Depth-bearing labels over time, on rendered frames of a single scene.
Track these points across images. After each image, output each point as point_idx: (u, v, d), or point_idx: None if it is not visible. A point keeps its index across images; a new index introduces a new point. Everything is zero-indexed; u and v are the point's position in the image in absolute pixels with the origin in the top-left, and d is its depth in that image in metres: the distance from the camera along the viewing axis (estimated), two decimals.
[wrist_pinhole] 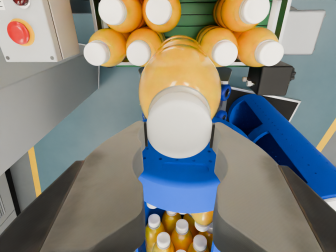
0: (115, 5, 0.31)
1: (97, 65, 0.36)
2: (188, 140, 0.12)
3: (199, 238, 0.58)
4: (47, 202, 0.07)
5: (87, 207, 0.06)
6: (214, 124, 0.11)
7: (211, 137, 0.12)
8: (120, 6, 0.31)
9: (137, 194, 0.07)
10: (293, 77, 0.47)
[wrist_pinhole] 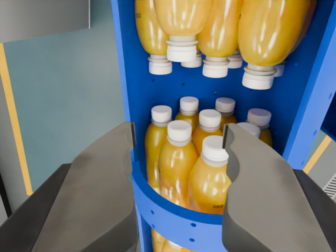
0: None
1: None
2: None
3: (244, 126, 0.32)
4: (34, 208, 0.06)
5: (76, 210, 0.06)
6: (228, 125, 0.11)
7: (224, 138, 0.12)
8: None
9: (127, 194, 0.07)
10: None
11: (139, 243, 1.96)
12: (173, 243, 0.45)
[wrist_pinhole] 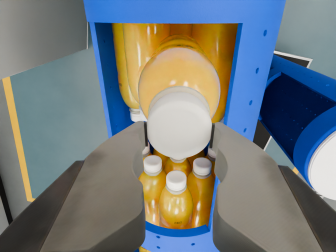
0: (194, 122, 0.11)
1: None
2: None
3: (201, 161, 0.43)
4: (47, 202, 0.07)
5: (87, 207, 0.06)
6: (214, 124, 0.11)
7: (211, 137, 0.12)
8: (209, 124, 0.11)
9: (137, 194, 0.07)
10: None
11: None
12: None
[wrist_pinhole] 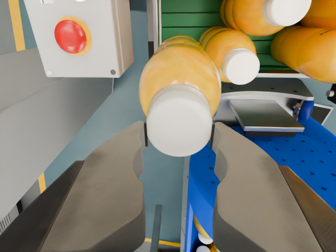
0: None
1: (182, 155, 0.12)
2: None
3: None
4: (47, 202, 0.07)
5: (87, 207, 0.06)
6: (214, 124, 0.11)
7: (211, 137, 0.12)
8: None
9: (137, 194, 0.07)
10: None
11: None
12: None
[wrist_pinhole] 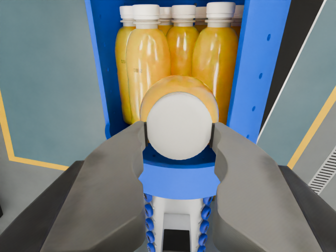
0: None
1: (183, 158, 0.12)
2: None
3: None
4: (47, 202, 0.07)
5: (87, 207, 0.06)
6: (214, 124, 0.11)
7: (211, 137, 0.12)
8: None
9: (137, 194, 0.07)
10: None
11: None
12: (139, 12, 0.28)
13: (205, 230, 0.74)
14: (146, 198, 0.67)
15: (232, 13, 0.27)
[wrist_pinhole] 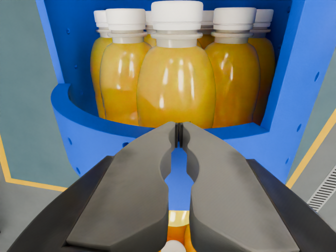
0: None
1: None
2: None
3: (231, 8, 0.20)
4: (77, 193, 0.07)
5: (113, 203, 0.07)
6: (182, 124, 0.11)
7: (180, 137, 0.12)
8: None
9: (162, 196, 0.07)
10: None
11: None
12: None
13: None
14: None
15: None
